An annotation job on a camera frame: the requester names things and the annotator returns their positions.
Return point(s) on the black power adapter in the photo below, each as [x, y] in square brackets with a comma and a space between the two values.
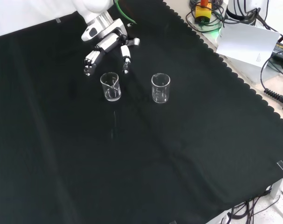
[282, 50]

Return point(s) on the black cloth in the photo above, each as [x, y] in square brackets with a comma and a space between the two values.
[108, 151]

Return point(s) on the yellow stop button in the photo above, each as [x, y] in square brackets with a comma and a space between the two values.
[203, 14]

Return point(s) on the white bench leg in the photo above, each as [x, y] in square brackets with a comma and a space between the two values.
[281, 186]

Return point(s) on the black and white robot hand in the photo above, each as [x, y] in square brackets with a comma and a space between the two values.
[108, 42]

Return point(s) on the pale board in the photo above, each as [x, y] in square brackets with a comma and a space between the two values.
[243, 44]

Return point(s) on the clear glass beaker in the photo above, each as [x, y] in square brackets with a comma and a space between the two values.
[111, 96]
[160, 99]

